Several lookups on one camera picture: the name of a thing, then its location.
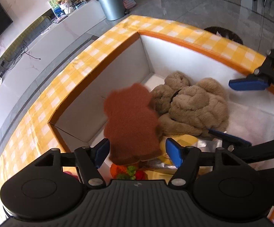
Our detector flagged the pink white crochet toy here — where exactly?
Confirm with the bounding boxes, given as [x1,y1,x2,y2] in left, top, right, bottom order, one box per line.
[226,101,274,145]

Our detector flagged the orange crochet carrot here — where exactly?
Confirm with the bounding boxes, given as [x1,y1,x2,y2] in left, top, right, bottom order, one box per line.
[110,164,148,180]

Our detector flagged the brown plush monkey toy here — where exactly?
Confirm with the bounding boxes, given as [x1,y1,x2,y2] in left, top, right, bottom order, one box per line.
[151,71,229,137]

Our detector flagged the brown bear-shaped sponge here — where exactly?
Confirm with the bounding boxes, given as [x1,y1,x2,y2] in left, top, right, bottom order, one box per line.
[104,83,163,166]

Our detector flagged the orange cardboard box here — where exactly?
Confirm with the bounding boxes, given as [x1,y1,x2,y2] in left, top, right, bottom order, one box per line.
[47,30,274,222]

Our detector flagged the yellow checkered tablecloth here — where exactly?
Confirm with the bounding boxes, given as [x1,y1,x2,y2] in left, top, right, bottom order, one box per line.
[0,15,264,188]

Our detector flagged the white marble tv cabinet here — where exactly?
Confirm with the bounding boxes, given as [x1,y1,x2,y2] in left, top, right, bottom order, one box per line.
[0,0,105,129]

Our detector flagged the pink woven basket bag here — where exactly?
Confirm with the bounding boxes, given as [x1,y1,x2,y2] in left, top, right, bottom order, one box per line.
[122,0,136,10]

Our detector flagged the picture book behind bear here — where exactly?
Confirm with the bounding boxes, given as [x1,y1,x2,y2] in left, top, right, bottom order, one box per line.
[48,0,66,18]

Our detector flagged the grey metal trash can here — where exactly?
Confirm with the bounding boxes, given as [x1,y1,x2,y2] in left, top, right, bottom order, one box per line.
[98,0,126,21]

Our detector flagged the black power cable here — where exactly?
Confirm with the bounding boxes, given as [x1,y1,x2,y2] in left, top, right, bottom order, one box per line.
[0,40,42,71]

